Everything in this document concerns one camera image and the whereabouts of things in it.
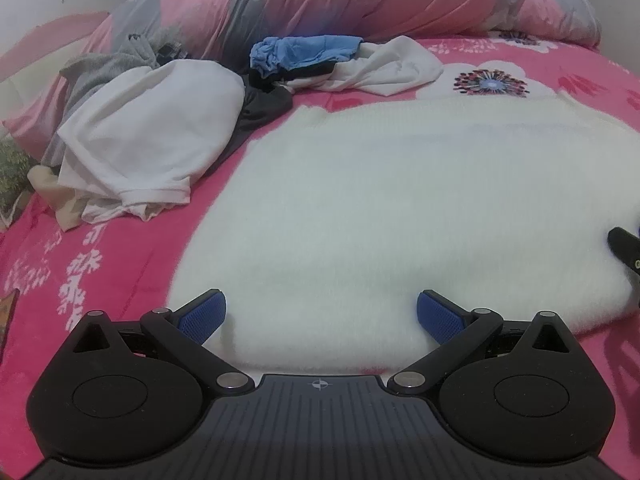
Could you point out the white garment with black trim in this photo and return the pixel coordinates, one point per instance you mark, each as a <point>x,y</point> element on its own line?
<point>395,65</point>

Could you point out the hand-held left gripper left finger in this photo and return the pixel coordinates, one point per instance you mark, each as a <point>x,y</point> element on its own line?
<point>202,317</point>

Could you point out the pink floral blanket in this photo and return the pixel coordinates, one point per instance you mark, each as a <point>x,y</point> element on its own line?
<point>125,260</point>

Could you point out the beige garment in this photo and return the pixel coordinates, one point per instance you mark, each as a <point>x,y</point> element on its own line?
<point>55,195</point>

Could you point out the black smartphone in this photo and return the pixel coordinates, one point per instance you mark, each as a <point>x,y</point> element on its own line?
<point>7,320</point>

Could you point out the white t-shirt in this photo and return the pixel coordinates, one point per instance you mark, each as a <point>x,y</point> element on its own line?
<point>150,125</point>

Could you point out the cream white fuzzy sweater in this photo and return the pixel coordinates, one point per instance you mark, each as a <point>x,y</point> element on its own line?
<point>400,210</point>

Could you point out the light grey garment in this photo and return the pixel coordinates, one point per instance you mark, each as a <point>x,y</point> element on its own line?
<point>95,75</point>

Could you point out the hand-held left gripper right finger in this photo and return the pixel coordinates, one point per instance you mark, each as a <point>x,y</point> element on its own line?
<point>440,317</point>

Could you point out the green patterned pillow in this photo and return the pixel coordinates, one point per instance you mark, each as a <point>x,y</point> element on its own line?
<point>12,175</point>

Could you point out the pink and grey quilt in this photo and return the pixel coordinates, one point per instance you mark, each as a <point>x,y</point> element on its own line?
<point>350,0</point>

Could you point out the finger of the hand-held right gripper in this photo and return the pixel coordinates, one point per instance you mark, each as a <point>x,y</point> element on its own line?
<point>625,246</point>

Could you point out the dark grey garment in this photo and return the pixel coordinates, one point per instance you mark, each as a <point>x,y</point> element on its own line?
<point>262,105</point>

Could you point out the blue garment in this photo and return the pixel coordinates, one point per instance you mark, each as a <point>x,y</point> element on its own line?
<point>305,50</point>

